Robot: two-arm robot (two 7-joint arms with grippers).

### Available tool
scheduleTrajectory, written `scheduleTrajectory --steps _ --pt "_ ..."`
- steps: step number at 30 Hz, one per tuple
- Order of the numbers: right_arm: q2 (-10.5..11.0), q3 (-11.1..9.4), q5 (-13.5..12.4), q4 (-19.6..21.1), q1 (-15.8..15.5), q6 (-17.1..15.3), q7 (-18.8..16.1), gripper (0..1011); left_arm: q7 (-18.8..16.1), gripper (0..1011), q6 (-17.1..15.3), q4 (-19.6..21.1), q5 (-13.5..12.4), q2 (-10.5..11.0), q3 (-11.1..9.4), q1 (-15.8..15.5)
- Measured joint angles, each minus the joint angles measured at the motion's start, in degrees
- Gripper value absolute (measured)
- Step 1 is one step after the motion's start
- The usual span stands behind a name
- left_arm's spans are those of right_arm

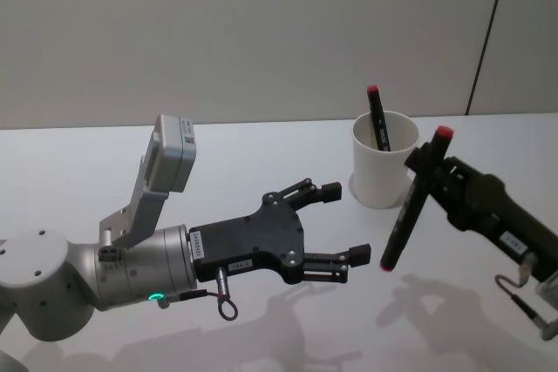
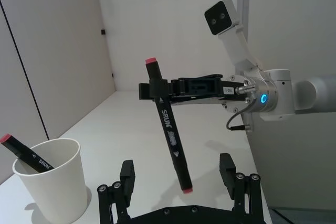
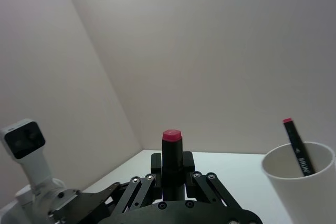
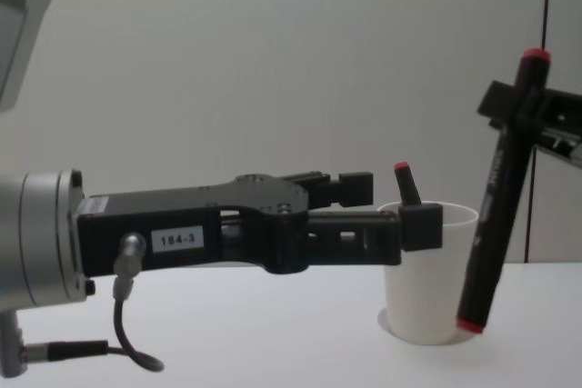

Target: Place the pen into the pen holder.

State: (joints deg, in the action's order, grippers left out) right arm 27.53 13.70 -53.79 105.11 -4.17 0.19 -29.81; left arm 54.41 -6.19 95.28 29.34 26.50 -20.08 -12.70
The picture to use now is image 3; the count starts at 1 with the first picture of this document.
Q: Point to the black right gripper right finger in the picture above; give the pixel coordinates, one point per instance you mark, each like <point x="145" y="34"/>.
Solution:
<point x="188" y="165"/>

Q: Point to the black marker with pink cap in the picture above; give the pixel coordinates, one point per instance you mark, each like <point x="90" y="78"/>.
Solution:
<point x="172" y="161"/>

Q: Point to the white paper cup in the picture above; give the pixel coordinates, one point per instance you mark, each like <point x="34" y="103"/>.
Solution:
<point x="294" y="197"/>

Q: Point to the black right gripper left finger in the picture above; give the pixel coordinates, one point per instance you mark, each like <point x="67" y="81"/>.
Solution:
<point x="156" y="166"/>

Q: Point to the black marker with pink end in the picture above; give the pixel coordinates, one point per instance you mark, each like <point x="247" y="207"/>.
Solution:
<point x="298" y="148"/>

